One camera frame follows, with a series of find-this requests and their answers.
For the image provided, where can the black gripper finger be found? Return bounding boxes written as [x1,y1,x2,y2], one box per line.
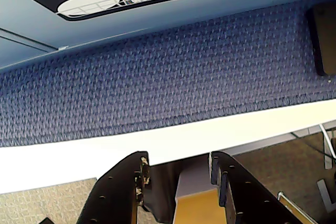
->
[76,151,151,224]
[209,151,310,224]

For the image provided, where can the blue toy kitchen cabinet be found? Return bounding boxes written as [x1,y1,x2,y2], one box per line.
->
[0,0,336,70]

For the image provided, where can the yellow and grey box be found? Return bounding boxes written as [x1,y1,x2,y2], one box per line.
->
[173,168,222,224]

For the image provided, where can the blue woven mat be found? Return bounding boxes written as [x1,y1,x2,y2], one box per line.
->
[0,0,336,148]

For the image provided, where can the dark flat rectangular object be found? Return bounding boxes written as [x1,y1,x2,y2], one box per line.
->
[306,3,336,77]

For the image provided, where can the metal chair leg frame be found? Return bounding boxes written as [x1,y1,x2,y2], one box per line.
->
[317,123,336,170]

